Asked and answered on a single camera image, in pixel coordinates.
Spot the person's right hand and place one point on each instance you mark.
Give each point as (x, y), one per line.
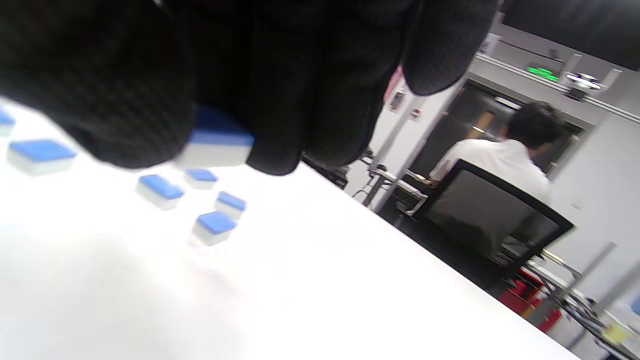
(300, 75)

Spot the single blue mahjong tile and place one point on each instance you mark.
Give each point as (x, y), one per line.
(220, 147)

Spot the dark framed glass door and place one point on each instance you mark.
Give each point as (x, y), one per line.
(460, 120)

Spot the black mesh office chair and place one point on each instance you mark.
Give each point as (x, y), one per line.
(475, 215)

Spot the green exit sign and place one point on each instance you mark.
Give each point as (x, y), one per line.
(542, 73)

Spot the red box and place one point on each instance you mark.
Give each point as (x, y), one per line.
(520, 295)

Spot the blue poster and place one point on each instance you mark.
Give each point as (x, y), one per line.
(636, 305)

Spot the yellow box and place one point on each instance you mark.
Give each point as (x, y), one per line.
(617, 333)

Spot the white desk leg post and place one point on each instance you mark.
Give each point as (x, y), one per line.
(395, 145)

